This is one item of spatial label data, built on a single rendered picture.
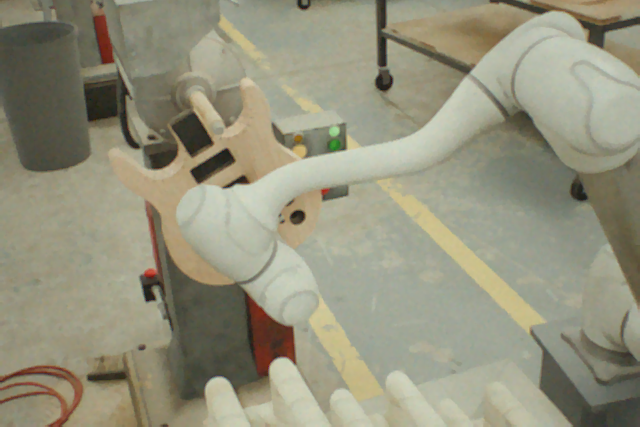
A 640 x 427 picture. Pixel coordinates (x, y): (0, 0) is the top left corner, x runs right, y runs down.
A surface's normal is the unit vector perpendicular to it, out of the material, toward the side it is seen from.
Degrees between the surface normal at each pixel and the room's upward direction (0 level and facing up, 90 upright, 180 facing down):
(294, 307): 87
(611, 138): 81
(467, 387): 0
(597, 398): 0
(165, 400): 24
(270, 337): 90
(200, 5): 90
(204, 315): 90
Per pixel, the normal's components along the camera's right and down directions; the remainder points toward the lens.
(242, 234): 0.33, 0.29
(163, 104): 0.21, 0.46
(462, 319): -0.06, -0.89
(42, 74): 0.44, 0.44
